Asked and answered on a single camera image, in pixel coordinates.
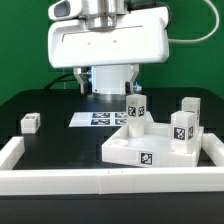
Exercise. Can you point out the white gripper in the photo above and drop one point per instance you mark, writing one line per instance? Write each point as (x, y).
(139, 37)

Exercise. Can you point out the white marker base plate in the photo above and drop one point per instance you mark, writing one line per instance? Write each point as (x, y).
(94, 119)

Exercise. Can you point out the white square tabletop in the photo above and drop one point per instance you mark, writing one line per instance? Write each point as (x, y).
(156, 148)

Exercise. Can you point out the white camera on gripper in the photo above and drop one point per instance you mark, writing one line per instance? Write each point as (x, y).
(65, 10)

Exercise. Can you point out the white U-shaped obstacle fence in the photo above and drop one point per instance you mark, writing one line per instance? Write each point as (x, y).
(101, 181)

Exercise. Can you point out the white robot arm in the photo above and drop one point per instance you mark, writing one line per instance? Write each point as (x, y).
(101, 16)

